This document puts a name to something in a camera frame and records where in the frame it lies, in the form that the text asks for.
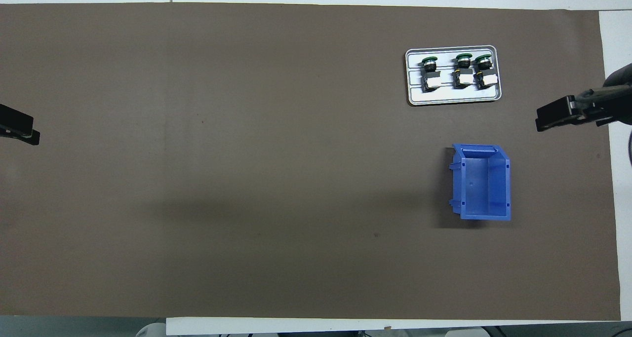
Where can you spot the silver metal tray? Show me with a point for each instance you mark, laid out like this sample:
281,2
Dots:
444,96

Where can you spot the brown table mat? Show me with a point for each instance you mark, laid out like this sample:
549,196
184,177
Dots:
247,179

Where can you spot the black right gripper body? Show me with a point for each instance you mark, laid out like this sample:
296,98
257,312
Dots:
619,93

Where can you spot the green push button switch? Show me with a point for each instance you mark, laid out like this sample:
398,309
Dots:
485,75
431,78
463,75

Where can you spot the blue plastic bin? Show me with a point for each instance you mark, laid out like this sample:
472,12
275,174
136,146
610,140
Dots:
486,189

